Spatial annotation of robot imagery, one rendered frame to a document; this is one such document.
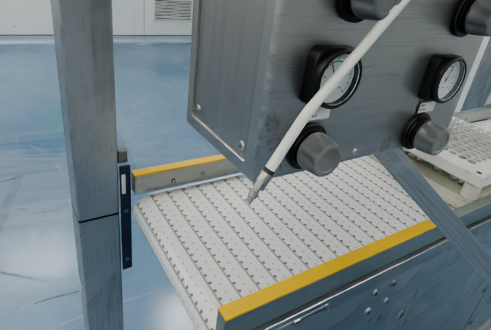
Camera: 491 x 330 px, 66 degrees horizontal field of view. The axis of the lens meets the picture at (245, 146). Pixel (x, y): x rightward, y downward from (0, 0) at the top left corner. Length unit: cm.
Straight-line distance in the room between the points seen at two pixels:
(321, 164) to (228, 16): 11
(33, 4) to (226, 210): 491
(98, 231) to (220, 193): 19
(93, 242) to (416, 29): 53
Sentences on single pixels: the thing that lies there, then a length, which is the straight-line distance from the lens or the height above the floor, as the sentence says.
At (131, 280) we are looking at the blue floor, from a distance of 173.
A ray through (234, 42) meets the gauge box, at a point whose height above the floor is 121.
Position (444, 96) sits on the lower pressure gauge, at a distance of 34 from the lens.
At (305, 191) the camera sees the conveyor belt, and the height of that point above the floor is 91.
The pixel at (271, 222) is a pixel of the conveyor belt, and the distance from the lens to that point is 56.
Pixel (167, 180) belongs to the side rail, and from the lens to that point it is 60.
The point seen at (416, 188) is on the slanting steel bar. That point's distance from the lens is 45.
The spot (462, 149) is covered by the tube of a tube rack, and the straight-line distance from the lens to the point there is 78.
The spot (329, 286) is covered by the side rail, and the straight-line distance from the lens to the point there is 47.
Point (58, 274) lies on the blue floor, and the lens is 181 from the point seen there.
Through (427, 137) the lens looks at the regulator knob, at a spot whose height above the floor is 115.
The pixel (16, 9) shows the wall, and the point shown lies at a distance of 534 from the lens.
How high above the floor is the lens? 126
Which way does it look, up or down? 27 degrees down
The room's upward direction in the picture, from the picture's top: 8 degrees clockwise
